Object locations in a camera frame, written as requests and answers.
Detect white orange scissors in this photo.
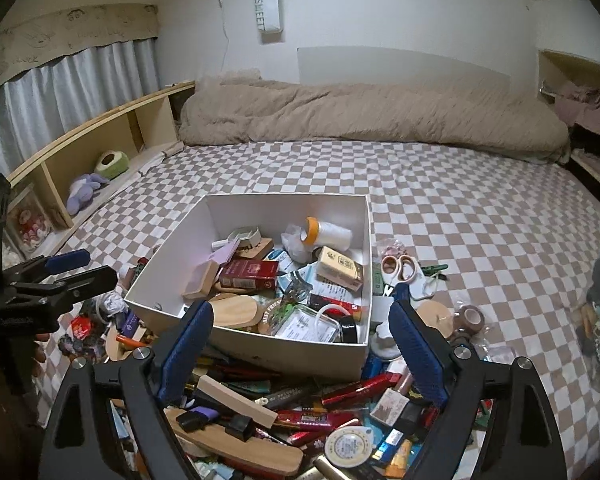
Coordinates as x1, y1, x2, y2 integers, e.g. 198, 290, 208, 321
380, 254, 417, 297

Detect pink clothes pile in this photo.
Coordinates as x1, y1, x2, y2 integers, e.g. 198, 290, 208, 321
554, 82, 600, 133

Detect white curtain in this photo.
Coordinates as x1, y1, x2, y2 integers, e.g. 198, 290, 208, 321
0, 37, 161, 178

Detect metal key clips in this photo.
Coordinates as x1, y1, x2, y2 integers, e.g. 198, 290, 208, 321
281, 271, 314, 312

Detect crumpled clear plastic bag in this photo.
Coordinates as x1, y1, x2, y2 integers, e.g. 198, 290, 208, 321
281, 225, 313, 263

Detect beige quilted duvet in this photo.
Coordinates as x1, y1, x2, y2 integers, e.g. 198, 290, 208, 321
179, 74, 572, 163

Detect white suction hook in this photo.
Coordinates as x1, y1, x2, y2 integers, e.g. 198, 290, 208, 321
370, 321, 405, 362

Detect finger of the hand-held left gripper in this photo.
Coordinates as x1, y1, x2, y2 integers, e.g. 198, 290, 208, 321
12, 266, 118, 311
1, 249, 92, 288

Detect pile of assorted small things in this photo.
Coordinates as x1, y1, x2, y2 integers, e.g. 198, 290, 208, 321
55, 255, 498, 480

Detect clear plastic case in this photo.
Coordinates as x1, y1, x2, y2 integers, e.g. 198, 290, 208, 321
275, 305, 346, 344

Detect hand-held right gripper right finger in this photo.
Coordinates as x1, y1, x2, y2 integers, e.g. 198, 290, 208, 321
388, 297, 568, 480

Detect round wooden lid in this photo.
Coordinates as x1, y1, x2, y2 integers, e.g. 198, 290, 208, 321
414, 300, 457, 342

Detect person's left hand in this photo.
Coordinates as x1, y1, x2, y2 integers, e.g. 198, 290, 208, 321
31, 332, 49, 367

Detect cream soap box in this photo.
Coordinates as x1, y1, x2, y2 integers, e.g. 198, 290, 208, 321
315, 246, 365, 292

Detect light wooden bar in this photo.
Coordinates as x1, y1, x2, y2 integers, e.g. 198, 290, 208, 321
196, 375, 279, 429

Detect white plastic clip case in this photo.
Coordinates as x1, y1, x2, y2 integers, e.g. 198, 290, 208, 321
409, 275, 444, 302

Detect open wardrobe shelf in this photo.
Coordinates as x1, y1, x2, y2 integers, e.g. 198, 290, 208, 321
537, 49, 600, 211

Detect purple plush toy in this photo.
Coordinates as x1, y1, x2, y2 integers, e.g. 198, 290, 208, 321
66, 173, 110, 216

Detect white wall cord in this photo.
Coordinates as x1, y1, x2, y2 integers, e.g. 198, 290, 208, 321
211, 0, 231, 57

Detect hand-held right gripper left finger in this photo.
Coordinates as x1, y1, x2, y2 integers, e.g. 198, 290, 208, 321
37, 299, 216, 480

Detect brown bandage roll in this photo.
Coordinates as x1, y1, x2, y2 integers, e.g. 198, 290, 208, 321
452, 305, 487, 334

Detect white printed leaflet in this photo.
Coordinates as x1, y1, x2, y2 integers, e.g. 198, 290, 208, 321
310, 280, 367, 311

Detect white plastic ring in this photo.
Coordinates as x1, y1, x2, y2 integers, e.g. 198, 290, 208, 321
314, 302, 354, 332

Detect oval wooden board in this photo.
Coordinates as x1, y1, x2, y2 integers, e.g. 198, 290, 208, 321
207, 294, 267, 334
163, 406, 306, 477

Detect wooden cutout stand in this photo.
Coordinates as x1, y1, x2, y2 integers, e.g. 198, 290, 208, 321
237, 237, 275, 262

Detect white hanging wall sign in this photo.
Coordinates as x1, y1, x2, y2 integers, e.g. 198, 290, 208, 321
253, 0, 285, 34

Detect red black snack packet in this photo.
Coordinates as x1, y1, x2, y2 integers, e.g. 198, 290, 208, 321
308, 294, 371, 322

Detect purple notepad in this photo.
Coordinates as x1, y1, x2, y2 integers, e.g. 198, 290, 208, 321
211, 240, 241, 267

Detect white plastic holder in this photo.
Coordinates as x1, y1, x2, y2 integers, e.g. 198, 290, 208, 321
212, 227, 262, 252

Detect clear box with pink toy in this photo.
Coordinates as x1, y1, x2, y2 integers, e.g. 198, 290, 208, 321
5, 185, 57, 257

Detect beige printed valance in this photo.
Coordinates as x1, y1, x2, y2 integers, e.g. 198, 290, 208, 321
0, 4, 160, 101

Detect red gold-print box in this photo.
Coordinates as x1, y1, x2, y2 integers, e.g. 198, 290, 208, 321
219, 259, 280, 292

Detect long red packet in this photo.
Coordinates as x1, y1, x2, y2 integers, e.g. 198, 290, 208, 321
321, 372, 407, 409
275, 409, 362, 432

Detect green round plush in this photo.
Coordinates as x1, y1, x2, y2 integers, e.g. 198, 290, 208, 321
94, 150, 130, 181

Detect black tape roll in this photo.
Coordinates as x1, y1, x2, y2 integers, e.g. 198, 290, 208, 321
338, 312, 366, 344

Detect frog cork coaster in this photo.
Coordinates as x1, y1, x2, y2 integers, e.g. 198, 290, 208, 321
256, 297, 301, 336

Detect face mask packet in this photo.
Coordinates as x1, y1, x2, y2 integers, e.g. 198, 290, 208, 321
296, 262, 326, 292

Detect pink bead bag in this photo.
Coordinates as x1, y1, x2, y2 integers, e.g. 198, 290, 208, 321
379, 241, 411, 262

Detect orange-capped film roll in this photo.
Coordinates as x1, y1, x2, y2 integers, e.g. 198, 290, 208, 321
300, 216, 354, 252

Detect white cardboard box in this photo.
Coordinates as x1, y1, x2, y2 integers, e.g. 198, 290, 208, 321
124, 192, 373, 382

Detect round white tape measure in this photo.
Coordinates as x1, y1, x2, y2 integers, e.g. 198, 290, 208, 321
324, 425, 377, 473

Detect wooden bedside shelf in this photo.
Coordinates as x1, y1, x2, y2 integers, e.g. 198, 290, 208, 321
5, 81, 197, 257

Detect blue white small packet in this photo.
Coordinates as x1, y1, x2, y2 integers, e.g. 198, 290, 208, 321
270, 250, 296, 273

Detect checkered bed sheet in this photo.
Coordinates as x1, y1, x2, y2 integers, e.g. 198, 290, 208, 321
32, 140, 600, 480

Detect purple black lighter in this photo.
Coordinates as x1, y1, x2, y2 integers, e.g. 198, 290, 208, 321
175, 406, 222, 432

